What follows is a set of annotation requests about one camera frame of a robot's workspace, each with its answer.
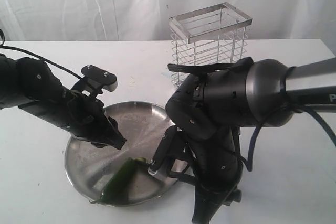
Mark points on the green chili pepper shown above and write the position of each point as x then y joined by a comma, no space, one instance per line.
117,183

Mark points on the metal wire utensil rack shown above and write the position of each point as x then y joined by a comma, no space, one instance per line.
215,34

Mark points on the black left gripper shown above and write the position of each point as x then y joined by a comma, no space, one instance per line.
86,119

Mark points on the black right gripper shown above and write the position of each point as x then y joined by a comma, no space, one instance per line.
217,166

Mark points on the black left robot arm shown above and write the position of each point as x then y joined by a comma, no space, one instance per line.
30,85

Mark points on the round stainless steel plate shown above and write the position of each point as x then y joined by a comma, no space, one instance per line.
89,168

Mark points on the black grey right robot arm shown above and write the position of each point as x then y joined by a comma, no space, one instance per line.
219,110

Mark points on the green wedge-shaped fruit slice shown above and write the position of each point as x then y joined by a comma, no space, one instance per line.
141,160

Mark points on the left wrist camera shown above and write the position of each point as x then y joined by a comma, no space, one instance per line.
96,80

